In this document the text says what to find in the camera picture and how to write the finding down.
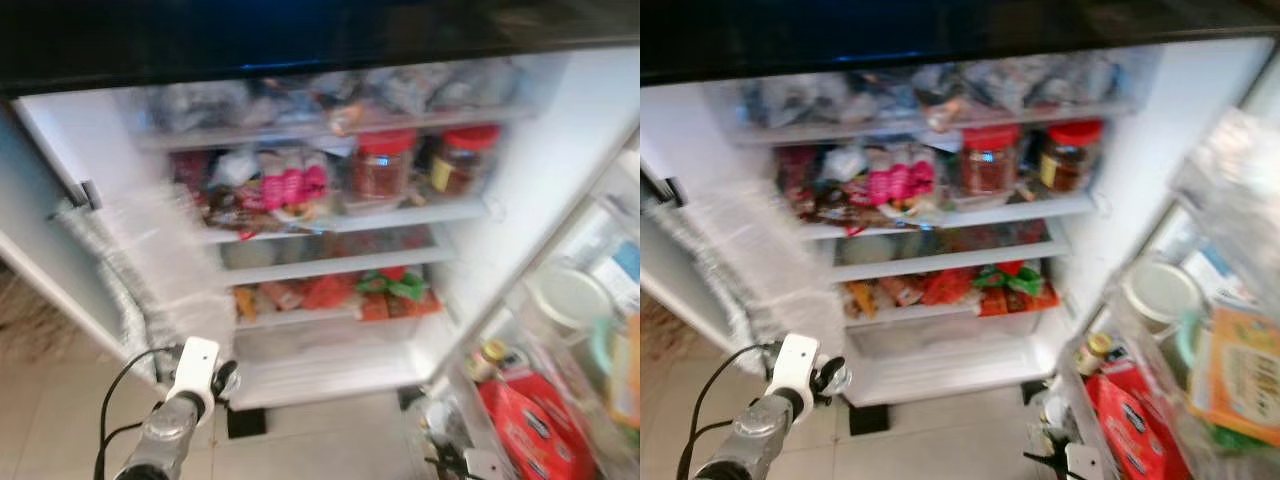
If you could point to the red food package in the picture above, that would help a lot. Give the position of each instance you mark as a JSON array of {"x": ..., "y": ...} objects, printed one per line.
[
  {"x": 530, "y": 430},
  {"x": 1135, "y": 425}
]

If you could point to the red lidded clear jar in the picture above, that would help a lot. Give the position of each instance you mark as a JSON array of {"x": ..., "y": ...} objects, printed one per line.
[
  {"x": 382, "y": 170},
  {"x": 1068, "y": 158},
  {"x": 465, "y": 165},
  {"x": 990, "y": 165}
]

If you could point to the frosted plastic food bag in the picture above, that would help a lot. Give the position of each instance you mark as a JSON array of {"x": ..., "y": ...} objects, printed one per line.
[
  {"x": 440, "y": 85},
  {"x": 800, "y": 100},
  {"x": 1040, "y": 80},
  {"x": 195, "y": 105}
]

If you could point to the white lidded round container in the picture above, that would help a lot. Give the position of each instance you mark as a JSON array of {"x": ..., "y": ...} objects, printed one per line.
[
  {"x": 565, "y": 298},
  {"x": 1160, "y": 292}
]

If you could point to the pink food packet bundle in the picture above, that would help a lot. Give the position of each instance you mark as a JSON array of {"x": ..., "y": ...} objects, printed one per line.
[
  {"x": 900, "y": 180},
  {"x": 292, "y": 185}
]

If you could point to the small yellow lidded jar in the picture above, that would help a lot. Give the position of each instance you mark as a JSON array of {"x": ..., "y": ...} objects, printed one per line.
[
  {"x": 1095, "y": 352},
  {"x": 490, "y": 355}
]

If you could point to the orange printed box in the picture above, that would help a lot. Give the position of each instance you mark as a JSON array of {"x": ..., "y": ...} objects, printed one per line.
[
  {"x": 1240, "y": 375},
  {"x": 628, "y": 370}
]

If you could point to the green snack packet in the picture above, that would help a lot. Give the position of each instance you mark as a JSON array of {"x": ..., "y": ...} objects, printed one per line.
[
  {"x": 395, "y": 287},
  {"x": 1005, "y": 280}
]

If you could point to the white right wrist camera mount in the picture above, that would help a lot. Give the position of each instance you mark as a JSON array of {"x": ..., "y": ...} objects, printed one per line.
[
  {"x": 1082, "y": 463},
  {"x": 483, "y": 465}
]

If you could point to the white fridge with black door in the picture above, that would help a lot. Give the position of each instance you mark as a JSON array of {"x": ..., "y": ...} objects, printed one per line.
[
  {"x": 540, "y": 170},
  {"x": 1160, "y": 150}
]

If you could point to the orange snack packet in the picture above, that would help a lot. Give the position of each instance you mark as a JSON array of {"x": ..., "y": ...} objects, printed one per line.
[
  {"x": 325, "y": 292},
  {"x": 940, "y": 287}
]

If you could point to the silver foil sheet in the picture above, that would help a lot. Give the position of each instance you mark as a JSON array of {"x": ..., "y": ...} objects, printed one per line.
[
  {"x": 740, "y": 260},
  {"x": 110, "y": 270}
]

